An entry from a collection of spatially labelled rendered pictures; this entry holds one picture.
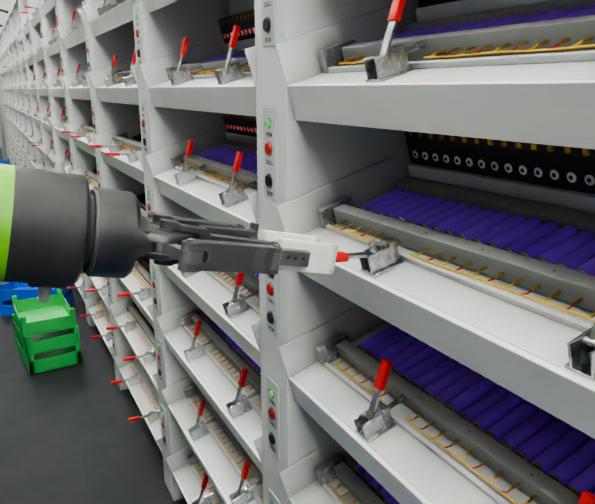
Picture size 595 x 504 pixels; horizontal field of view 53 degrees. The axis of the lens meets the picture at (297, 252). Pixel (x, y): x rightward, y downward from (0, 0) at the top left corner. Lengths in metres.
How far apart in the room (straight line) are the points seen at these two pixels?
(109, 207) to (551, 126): 0.34
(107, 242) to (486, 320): 0.32
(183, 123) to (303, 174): 0.70
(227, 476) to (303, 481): 0.40
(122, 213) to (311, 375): 0.44
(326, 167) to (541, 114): 0.40
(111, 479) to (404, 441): 1.31
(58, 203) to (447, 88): 0.32
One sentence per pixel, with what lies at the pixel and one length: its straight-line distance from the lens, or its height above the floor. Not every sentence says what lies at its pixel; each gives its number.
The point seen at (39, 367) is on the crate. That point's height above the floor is 0.02.
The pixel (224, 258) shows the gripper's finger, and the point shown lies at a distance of 0.50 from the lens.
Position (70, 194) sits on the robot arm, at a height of 1.01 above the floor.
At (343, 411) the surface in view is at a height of 0.70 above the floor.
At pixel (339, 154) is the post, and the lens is 0.82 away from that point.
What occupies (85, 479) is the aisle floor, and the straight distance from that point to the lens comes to 1.94.
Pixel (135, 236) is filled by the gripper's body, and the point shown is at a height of 0.97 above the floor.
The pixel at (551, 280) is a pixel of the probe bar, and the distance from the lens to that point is 0.54.
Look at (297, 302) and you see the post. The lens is 0.83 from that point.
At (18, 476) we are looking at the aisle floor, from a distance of 2.02.
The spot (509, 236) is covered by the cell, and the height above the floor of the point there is 0.95.
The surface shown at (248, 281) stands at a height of 0.74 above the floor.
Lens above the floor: 1.09
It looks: 15 degrees down
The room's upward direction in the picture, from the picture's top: straight up
